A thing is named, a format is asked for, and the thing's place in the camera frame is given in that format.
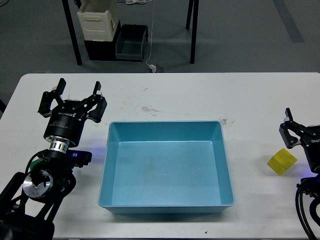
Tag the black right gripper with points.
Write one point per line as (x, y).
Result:
(309, 139)

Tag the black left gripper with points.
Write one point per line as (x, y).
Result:
(67, 119)

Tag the yellow block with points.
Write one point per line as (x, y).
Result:
(281, 161)

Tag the green block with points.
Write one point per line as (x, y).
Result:
(33, 164)

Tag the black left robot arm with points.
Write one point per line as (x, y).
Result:
(31, 199)

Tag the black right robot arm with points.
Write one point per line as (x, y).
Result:
(309, 186)

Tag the black box under crate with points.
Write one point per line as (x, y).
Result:
(103, 50)

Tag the blue plastic box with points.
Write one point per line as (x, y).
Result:
(166, 167)

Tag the cream plastic crate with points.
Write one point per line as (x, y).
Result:
(98, 20)

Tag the grey storage bin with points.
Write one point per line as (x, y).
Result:
(131, 42)

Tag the white power adapter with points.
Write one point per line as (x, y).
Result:
(155, 68)

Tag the black table leg left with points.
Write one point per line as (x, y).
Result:
(72, 33)

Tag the black table leg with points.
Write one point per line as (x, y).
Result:
(192, 21)
(72, 33)

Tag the black table leg right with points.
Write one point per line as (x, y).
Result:
(192, 21)

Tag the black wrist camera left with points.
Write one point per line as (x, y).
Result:
(79, 158)

